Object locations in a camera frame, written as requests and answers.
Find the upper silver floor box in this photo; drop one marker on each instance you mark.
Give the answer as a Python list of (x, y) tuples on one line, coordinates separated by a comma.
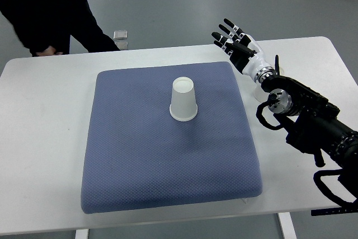
[(120, 35)]

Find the silver floor box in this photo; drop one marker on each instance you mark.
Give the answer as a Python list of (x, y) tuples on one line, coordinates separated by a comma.
[(122, 45), (120, 35)]

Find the white paper cup on cushion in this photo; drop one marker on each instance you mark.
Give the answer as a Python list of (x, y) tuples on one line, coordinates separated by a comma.
[(183, 105)]

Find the person in black clothes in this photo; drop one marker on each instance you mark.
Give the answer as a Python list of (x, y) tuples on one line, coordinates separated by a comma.
[(42, 23)]

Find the white table leg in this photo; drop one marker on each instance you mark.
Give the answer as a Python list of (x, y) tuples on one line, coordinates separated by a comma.
[(82, 234), (286, 226)]

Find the white table leg left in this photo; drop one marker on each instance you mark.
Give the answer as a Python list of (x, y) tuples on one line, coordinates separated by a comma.
[(82, 234)]

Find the white table leg right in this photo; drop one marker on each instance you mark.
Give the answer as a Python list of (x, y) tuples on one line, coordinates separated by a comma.
[(286, 226)]

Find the black table control panel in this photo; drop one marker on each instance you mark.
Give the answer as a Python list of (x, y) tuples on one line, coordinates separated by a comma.
[(333, 211)]

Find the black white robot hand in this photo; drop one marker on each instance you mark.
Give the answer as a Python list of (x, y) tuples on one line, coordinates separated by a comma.
[(244, 51)]

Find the white paper cup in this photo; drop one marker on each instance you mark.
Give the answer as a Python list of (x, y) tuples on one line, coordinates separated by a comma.
[(183, 105), (259, 94)]

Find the person's hand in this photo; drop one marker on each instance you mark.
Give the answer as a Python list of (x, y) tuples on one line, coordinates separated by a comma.
[(49, 51)]

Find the blue grey cushion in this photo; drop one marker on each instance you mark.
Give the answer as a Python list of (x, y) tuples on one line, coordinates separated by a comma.
[(139, 156)]

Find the lower silver floor box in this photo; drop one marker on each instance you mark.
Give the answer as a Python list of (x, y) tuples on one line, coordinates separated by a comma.
[(122, 45)]

